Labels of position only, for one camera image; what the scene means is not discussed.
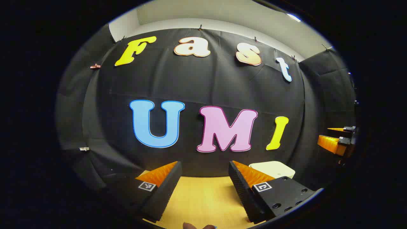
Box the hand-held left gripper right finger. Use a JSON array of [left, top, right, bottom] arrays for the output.
[[228, 161, 315, 224]]

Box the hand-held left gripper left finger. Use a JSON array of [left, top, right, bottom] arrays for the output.
[[103, 161, 183, 223]]

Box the black backdrop cloth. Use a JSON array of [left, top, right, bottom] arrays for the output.
[[55, 27, 356, 198]]

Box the wooden desktop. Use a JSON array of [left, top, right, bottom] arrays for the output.
[[140, 170, 266, 229]]

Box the pale green desktop garbage bin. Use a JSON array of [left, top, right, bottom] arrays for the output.
[[249, 161, 295, 179]]

